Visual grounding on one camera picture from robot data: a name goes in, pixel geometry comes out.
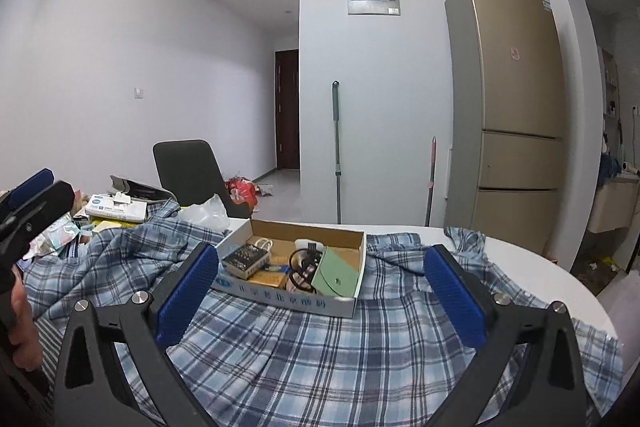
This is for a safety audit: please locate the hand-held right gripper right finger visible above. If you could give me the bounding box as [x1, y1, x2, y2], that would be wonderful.
[424, 244, 601, 427]

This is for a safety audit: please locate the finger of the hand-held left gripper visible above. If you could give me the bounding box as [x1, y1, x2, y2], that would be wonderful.
[0, 168, 55, 212]
[0, 180, 76, 258]

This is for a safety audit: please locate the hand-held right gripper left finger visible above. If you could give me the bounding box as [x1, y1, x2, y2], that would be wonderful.
[52, 242, 221, 427]

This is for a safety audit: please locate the small dark box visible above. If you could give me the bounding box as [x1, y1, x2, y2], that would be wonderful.
[221, 243, 268, 280]

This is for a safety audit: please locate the shallow cardboard box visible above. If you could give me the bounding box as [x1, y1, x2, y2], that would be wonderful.
[210, 219, 367, 319]

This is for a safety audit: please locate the black cable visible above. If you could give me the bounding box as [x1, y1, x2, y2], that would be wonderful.
[289, 246, 323, 295]

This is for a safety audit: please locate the green pouch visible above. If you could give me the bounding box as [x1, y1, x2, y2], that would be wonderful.
[311, 247, 362, 299]

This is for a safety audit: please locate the blue plaid shirt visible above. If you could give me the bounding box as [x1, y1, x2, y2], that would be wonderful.
[20, 202, 626, 427]

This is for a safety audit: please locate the person's left hand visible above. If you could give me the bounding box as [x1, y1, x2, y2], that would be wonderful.
[10, 278, 44, 371]

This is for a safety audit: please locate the pastel packet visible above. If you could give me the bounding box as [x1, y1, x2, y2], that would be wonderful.
[40, 222, 81, 254]

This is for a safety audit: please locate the yellow book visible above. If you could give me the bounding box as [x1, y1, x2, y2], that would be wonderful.
[92, 219, 132, 234]

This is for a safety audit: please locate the white tissue pack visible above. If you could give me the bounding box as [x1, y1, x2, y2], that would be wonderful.
[84, 192, 148, 224]

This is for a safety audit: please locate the yellow cigarette pack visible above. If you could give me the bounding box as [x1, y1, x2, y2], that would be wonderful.
[247, 269, 292, 291]

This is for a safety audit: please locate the clear plastic bag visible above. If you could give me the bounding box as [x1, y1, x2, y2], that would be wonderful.
[179, 193, 231, 233]

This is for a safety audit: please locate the red plastic bag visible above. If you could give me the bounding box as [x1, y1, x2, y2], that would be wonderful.
[225, 177, 261, 208]

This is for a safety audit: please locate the dark grey chair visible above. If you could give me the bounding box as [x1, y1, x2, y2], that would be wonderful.
[152, 139, 251, 220]

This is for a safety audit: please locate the beige sink cabinet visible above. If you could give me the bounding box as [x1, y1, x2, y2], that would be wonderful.
[587, 174, 640, 235]

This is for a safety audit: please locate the blue hanging towel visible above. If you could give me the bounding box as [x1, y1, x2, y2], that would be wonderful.
[597, 154, 621, 188]

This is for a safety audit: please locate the gold refrigerator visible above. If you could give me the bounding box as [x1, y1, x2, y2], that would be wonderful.
[444, 0, 568, 255]

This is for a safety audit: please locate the dark wooden door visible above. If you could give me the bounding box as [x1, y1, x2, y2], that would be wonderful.
[274, 49, 300, 170]

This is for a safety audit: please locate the pink broom handle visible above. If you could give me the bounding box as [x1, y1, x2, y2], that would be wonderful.
[424, 137, 438, 228]

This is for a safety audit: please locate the grey mop handle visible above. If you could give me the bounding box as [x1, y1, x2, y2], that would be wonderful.
[330, 80, 346, 224]

